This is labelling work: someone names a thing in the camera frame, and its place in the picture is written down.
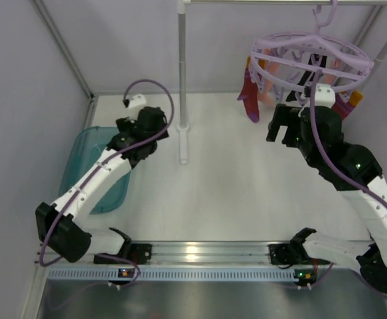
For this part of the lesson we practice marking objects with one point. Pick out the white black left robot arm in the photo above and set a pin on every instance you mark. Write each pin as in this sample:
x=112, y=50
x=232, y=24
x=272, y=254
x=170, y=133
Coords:
x=60, y=225

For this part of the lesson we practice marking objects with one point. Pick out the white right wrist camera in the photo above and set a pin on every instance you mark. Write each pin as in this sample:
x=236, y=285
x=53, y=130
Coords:
x=324, y=95

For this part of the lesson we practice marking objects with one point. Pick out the white grey rack pole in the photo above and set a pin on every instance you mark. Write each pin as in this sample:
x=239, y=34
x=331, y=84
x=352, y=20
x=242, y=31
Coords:
x=183, y=125

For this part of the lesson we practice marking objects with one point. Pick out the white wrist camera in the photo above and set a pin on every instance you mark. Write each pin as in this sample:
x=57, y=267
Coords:
x=324, y=95
x=135, y=101

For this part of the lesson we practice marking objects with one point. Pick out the pink patterned sock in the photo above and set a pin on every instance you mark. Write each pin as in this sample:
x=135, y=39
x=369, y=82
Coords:
x=264, y=96

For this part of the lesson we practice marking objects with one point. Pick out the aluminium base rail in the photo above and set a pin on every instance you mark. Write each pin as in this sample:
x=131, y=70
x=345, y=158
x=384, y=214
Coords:
x=207, y=253

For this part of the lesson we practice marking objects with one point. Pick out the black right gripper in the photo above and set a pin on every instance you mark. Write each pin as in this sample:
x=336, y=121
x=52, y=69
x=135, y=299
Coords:
x=287, y=121

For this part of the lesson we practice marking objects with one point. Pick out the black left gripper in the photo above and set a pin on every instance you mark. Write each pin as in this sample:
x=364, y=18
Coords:
x=127, y=124

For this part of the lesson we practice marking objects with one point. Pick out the maroon purple sock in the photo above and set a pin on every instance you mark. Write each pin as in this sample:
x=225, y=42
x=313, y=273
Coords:
x=344, y=107
x=249, y=95

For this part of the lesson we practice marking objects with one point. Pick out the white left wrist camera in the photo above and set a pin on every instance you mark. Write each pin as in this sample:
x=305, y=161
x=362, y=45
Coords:
x=135, y=101

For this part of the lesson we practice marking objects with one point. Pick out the lilac round clip hanger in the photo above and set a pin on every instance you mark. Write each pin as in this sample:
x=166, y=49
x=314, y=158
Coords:
x=346, y=69

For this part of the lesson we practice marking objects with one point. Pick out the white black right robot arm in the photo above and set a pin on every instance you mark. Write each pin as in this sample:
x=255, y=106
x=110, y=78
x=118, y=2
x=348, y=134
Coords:
x=368, y=198

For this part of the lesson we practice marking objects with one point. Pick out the grey slotted cable duct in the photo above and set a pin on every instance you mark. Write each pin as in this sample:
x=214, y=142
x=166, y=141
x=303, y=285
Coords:
x=181, y=274

